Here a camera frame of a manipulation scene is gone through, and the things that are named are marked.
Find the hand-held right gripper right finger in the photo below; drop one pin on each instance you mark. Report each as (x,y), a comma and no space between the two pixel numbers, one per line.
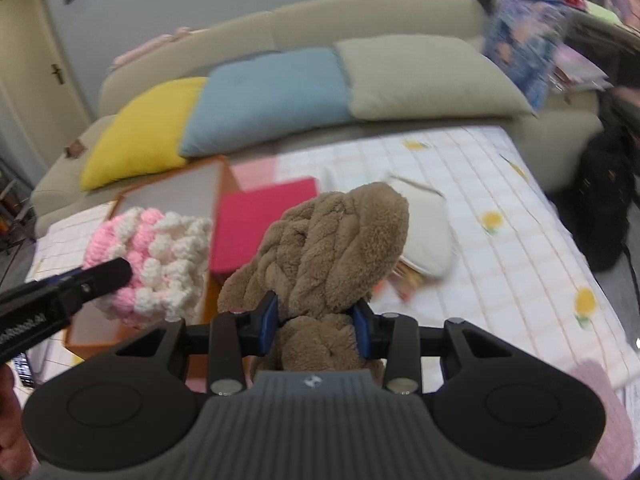
(361,331)

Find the person's left hand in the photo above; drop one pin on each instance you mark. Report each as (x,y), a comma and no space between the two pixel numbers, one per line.
(11,410)

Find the light blue pillow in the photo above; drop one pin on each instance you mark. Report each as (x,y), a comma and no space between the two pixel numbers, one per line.
(260,100)

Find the colourful printed packet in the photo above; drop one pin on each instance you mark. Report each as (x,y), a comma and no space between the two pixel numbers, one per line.
(400,282)

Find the small brown tag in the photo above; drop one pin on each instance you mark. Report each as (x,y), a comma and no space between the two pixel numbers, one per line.
(75,148)

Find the pink and white crochet hat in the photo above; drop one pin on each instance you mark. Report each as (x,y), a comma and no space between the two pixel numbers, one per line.
(165,260)

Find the pink fluffy blanket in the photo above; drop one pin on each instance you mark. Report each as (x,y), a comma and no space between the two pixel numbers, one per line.
(600,410)

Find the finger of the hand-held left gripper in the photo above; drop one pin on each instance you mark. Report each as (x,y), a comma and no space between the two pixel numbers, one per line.
(102,276)

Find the yellow pillow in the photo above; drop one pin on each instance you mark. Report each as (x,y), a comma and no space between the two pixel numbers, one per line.
(135,135)

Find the red box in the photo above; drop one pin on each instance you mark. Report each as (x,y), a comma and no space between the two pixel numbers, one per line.
(250,230)

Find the cream cloth pouch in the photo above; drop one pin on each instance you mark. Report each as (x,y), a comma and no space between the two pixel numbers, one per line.
(427,240)

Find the brown plush toy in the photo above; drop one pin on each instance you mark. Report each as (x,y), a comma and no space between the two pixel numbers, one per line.
(330,250)

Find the checkered lemon print bed sheet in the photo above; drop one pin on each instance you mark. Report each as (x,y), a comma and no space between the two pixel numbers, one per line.
(500,260)

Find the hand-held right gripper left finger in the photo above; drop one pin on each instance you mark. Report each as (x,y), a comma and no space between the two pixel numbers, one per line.
(270,322)

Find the cream door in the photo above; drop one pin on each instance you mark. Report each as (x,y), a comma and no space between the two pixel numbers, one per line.
(30,60)

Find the beige pillow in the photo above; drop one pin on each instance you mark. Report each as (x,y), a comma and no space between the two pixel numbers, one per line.
(430,80)

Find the blue illustrated book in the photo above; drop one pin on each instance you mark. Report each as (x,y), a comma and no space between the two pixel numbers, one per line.
(525,45)

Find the dark desk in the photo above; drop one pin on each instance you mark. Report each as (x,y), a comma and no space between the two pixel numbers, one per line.
(600,35)

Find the pink cloth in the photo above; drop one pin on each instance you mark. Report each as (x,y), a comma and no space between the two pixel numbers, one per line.
(150,46)

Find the metal rack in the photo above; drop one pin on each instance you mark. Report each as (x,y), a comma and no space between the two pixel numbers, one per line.
(12,210)

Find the beige sofa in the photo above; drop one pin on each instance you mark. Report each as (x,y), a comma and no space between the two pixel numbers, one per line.
(350,15)

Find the orange box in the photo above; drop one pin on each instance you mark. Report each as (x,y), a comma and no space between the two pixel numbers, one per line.
(170,195)

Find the black backpack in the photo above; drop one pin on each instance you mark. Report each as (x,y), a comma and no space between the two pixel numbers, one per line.
(600,200)

